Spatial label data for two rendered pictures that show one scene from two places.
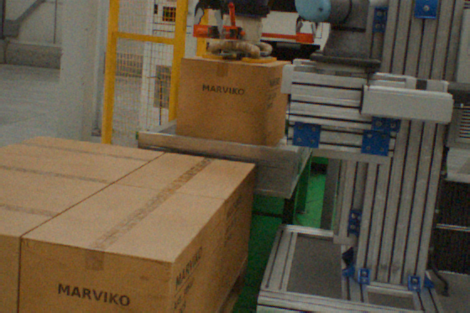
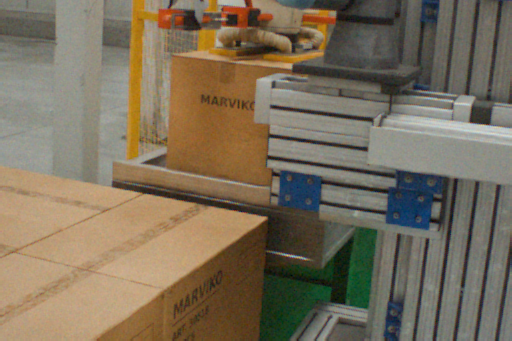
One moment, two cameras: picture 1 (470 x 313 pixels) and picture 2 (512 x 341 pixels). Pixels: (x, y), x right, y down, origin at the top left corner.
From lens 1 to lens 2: 0.70 m
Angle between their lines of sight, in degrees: 10
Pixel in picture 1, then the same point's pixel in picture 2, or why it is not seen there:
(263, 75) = not seen: hidden behind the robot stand
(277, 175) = (303, 234)
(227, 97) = (234, 114)
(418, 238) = not seen: outside the picture
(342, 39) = (348, 36)
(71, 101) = (68, 108)
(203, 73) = (201, 78)
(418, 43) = (491, 40)
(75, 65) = (72, 59)
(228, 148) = (233, 190)
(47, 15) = not seen: outside the picture
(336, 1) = not seen: outside the picture
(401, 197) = (464, 290)
